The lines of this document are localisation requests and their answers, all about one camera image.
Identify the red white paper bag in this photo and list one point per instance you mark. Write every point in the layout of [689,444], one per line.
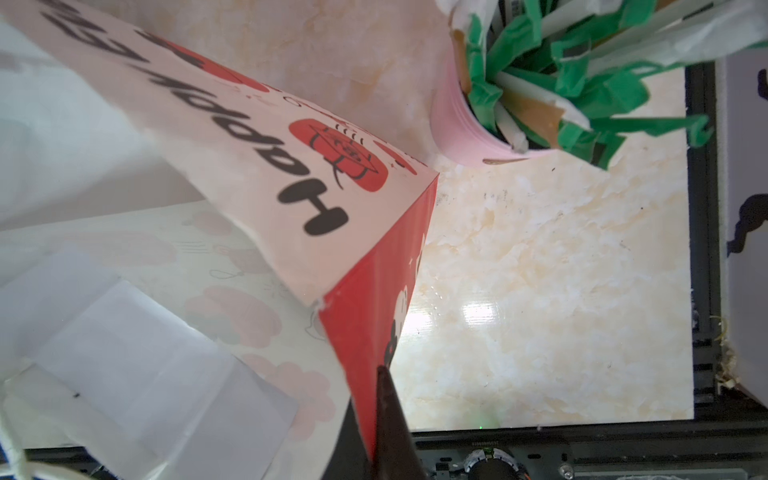
[200,272]

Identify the pink cylinder holder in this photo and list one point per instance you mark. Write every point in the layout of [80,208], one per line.
[457,133]

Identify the green white straw packets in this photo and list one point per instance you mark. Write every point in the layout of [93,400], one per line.
[570,76]

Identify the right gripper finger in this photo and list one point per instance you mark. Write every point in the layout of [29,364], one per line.
[395,455]

